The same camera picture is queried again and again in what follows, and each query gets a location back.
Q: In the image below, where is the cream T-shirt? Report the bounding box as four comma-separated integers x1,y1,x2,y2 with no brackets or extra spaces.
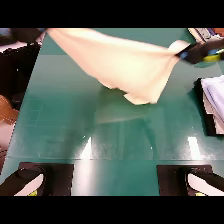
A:
45,28,191,106

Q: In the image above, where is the heap of black clothes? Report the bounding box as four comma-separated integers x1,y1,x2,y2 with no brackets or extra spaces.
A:
0,28,44,101

